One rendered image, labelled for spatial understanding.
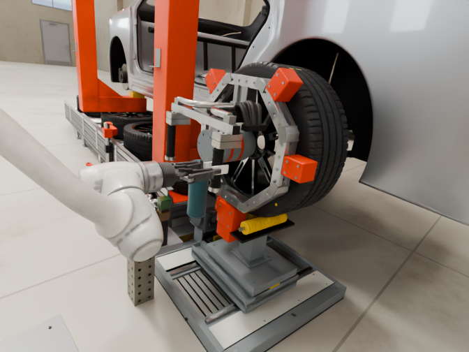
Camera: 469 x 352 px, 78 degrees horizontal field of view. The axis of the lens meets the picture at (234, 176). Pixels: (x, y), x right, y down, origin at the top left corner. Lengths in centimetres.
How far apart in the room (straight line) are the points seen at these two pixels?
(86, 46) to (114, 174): 270
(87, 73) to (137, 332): 257
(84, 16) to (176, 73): 196
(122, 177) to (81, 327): 96
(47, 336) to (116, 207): 50
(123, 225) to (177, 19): 112
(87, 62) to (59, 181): 283
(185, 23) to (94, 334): 147
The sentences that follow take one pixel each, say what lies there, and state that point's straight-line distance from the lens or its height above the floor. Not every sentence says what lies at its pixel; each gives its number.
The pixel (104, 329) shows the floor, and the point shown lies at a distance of 156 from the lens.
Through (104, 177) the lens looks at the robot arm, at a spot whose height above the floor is 86.
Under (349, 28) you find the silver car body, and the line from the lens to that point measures 142.
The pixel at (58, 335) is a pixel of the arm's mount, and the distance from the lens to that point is 103.
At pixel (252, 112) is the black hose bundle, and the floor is 102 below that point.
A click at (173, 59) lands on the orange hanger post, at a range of 155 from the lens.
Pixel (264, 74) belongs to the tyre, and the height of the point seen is 113.
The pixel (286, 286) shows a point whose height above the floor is 13.
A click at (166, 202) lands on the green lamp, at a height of 65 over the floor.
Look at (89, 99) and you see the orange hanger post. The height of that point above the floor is 65.
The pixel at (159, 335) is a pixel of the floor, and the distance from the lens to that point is 150.
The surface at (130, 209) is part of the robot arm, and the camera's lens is 65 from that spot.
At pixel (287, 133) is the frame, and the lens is 99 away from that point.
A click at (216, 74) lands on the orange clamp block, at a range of 135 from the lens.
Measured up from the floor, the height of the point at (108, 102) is 62.
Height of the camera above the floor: 115
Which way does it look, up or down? 21 degrees down
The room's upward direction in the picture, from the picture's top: 7 degrees clockwise
